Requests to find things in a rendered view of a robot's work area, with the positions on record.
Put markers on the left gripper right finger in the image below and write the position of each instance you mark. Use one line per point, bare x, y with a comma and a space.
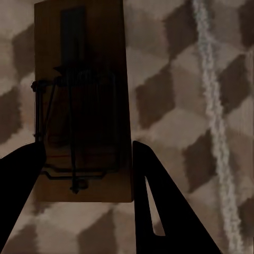
185, 234

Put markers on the mousetrap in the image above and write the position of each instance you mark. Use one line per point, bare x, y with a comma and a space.
82, 102

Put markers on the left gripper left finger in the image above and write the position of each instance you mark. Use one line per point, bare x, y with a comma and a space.
18, 174

